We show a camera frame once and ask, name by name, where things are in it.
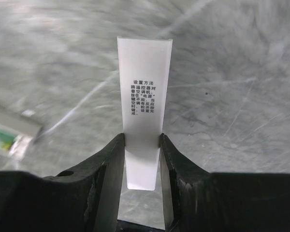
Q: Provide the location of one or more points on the green AA battery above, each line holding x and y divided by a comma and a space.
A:
6, 140

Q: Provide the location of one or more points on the white remote battery cover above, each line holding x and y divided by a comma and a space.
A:
144, 72

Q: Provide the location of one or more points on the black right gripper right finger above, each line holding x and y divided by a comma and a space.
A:
195, 200

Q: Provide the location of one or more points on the slim white remote control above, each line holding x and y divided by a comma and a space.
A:
25, 128

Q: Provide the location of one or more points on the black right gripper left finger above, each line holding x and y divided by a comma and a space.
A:
83, 198

